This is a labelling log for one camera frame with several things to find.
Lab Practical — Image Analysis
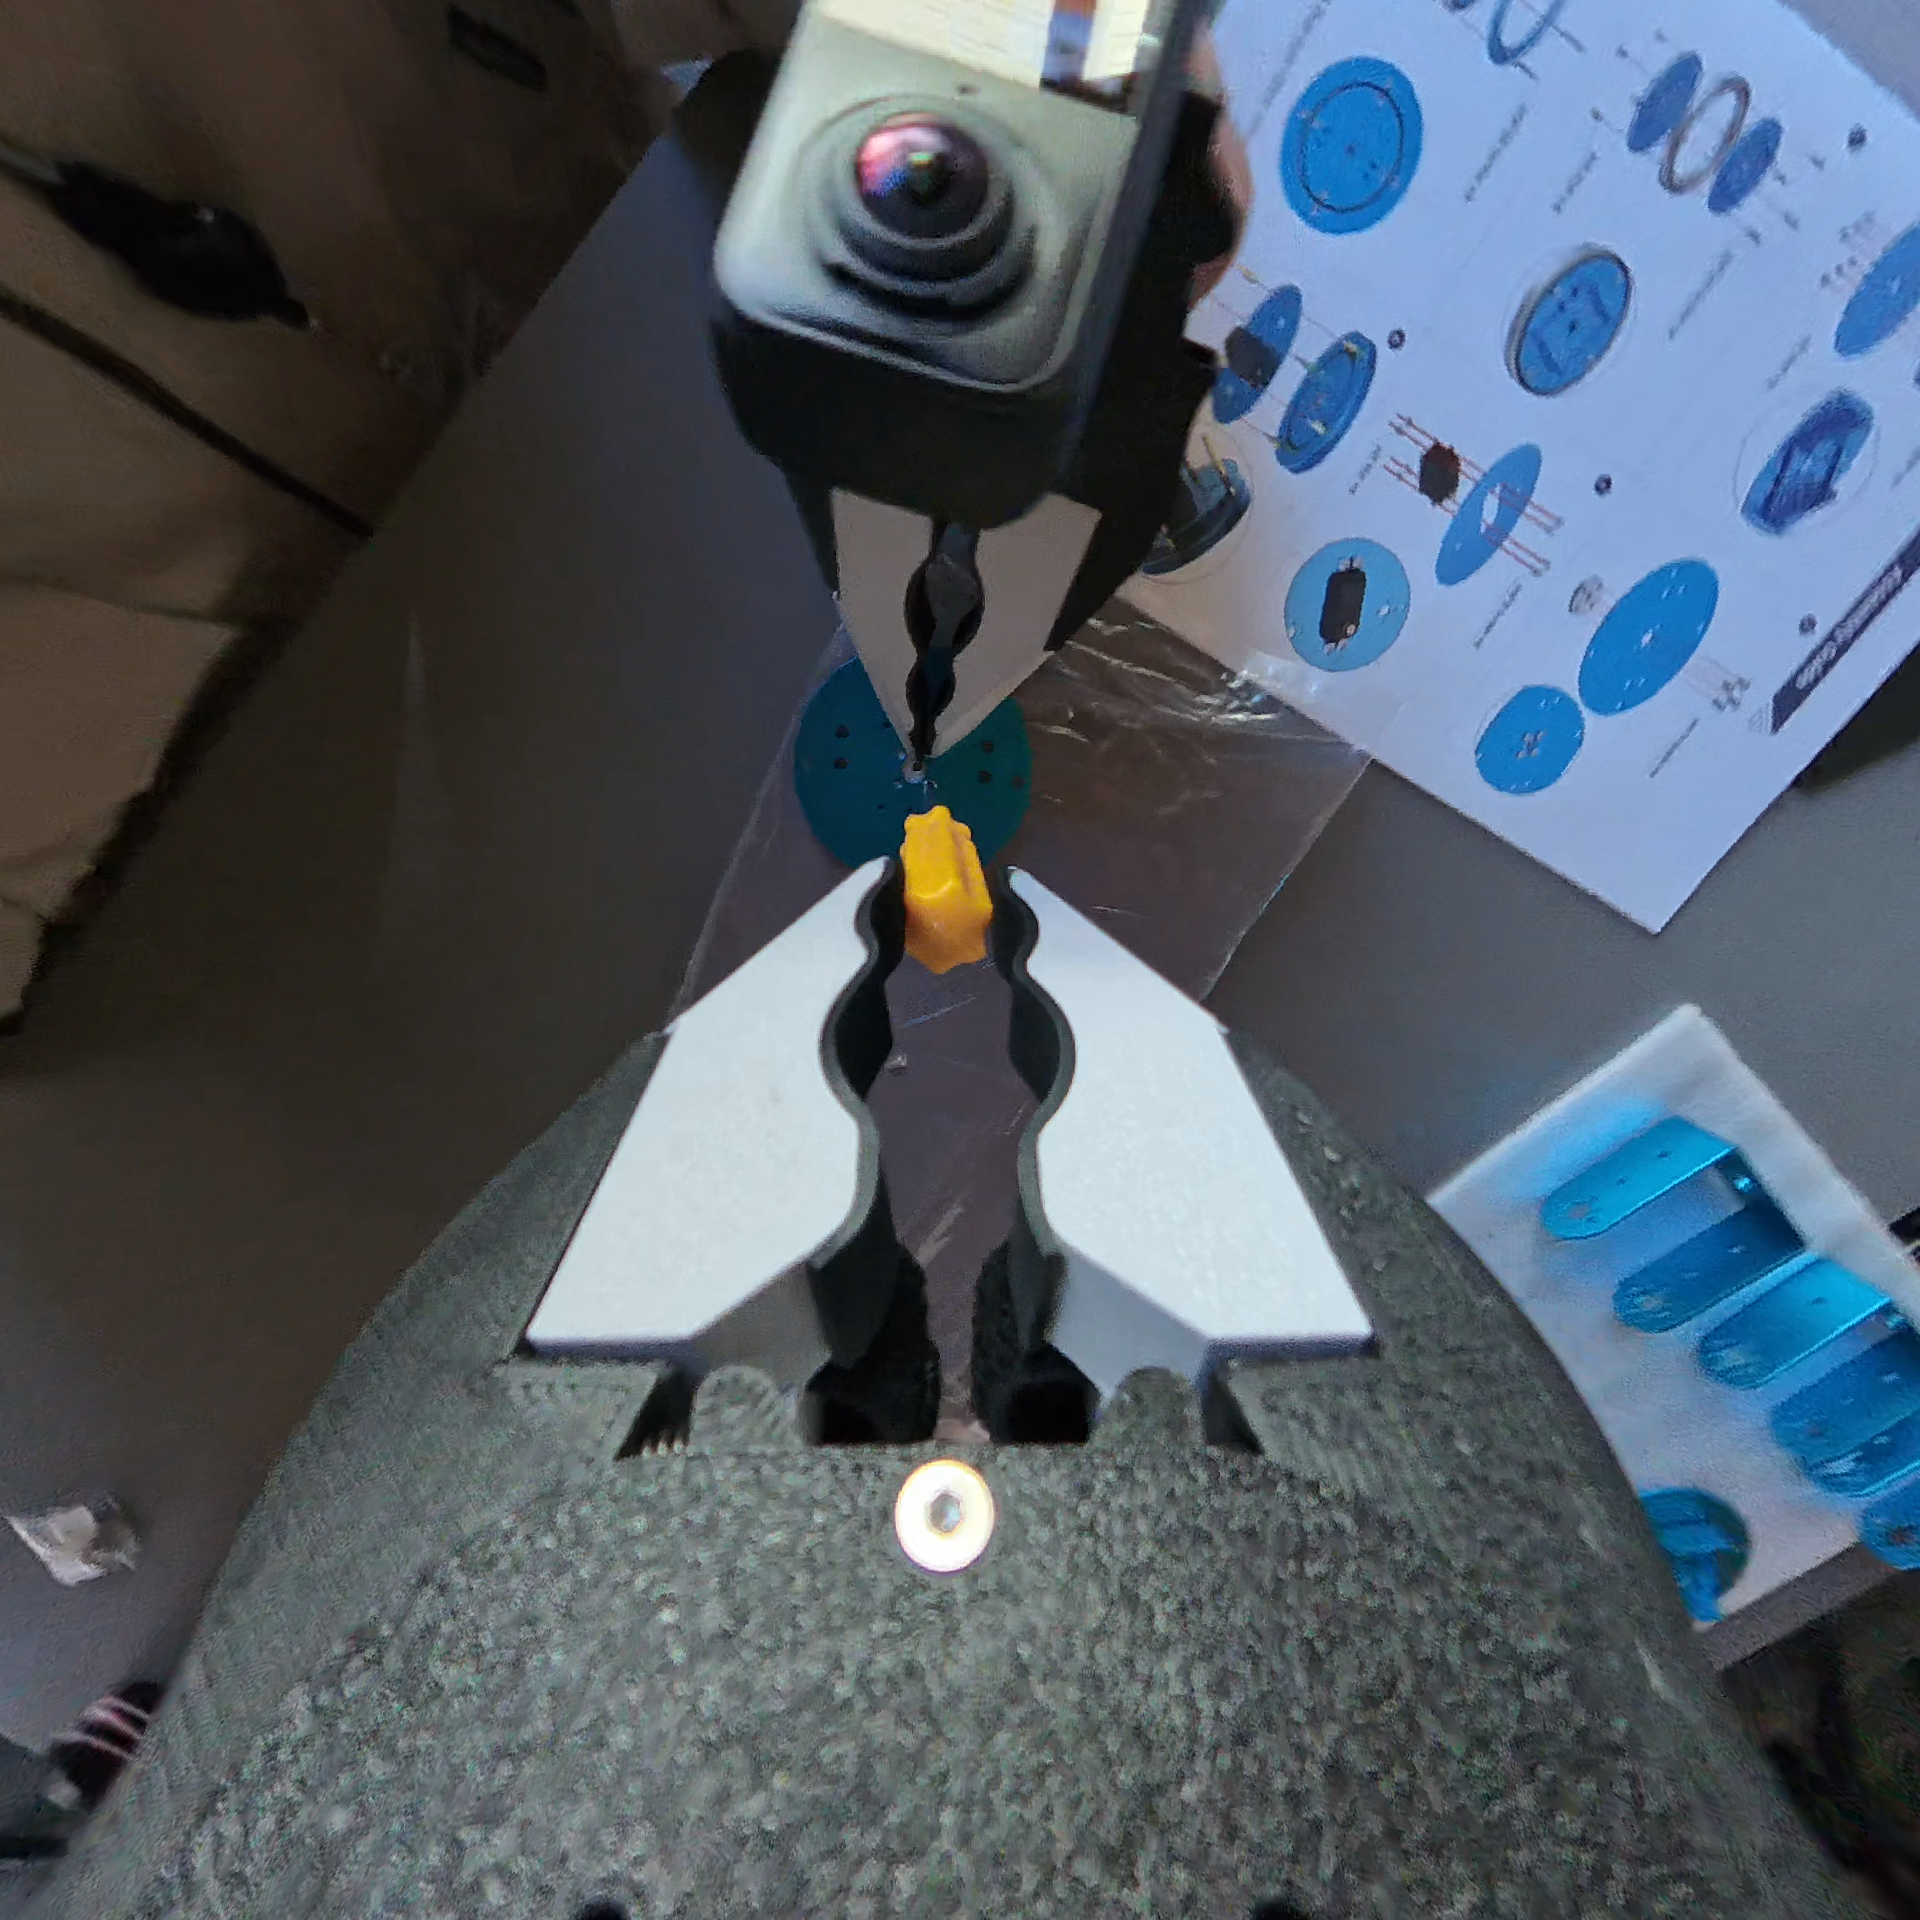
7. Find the clear plastic bag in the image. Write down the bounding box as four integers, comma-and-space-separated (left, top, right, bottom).
666, 610, 1378, 1446

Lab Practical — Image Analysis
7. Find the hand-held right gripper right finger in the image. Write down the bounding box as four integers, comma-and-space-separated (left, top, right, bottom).
1003, 864, 1378, 1392

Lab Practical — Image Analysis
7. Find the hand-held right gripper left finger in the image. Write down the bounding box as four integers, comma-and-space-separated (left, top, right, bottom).
520, 859, 888, 1378

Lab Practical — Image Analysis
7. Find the small clear parts bag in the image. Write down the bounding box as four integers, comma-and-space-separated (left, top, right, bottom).
5, 1498, 146, 1589

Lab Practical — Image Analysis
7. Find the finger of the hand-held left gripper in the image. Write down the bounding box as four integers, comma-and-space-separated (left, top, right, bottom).
829, 484, 943, 758
929, 493, 1107, 758

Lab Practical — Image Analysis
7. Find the white foam sheet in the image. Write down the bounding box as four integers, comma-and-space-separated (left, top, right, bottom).
1423, 1002, 1920, 1631

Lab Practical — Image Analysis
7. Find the assembly guide booklet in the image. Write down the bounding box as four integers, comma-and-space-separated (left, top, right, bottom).
1137, 0, 1920, 938

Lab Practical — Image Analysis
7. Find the black red servo stack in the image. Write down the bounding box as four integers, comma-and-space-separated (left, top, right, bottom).
0, 1677, 166, 1864

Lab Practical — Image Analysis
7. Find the black strap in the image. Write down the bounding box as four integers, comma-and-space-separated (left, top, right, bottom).
0, 142, 321, 338

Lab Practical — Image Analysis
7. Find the person's left hand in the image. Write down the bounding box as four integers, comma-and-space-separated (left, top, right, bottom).
1195, 18, 1255, 231

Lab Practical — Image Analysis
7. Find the blue round metal plate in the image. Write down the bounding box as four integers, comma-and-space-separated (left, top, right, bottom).
788, 650, 1035, 877

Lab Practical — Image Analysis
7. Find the orange handled screwdriver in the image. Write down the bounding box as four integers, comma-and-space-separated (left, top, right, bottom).
896, 805, 991, 974

